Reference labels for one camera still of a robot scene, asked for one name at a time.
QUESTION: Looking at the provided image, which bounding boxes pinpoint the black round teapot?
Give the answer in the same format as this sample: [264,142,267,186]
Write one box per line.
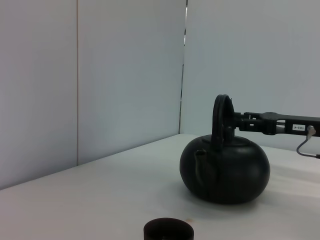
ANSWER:
[179,94,271,205]

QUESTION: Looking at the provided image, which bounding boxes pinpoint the white foam board panel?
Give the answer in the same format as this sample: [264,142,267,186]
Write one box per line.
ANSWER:
[178,0,320,152]
[76,0,188,167]
[0,0,79,191]

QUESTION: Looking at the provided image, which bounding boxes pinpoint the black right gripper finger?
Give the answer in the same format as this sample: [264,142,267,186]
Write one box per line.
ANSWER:
[233,111,263,121]
[233,119,267,135]

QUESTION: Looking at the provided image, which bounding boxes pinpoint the small dark teacup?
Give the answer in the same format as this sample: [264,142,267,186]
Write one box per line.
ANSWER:
[143,217,195,240]

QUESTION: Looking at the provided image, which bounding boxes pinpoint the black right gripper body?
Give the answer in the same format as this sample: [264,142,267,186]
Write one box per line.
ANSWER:
[259,111,320,138]

